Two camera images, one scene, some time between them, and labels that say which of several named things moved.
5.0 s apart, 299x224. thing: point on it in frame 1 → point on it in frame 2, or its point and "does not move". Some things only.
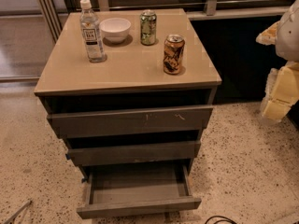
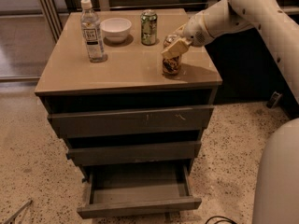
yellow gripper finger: [268, 35] → [180, 30]
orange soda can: [173, 49] does not move
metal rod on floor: [23, 207] does not move
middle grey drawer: [100, 155] does not move
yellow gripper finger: [281, 92] → [177, 49]
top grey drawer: [123, 121] does not move
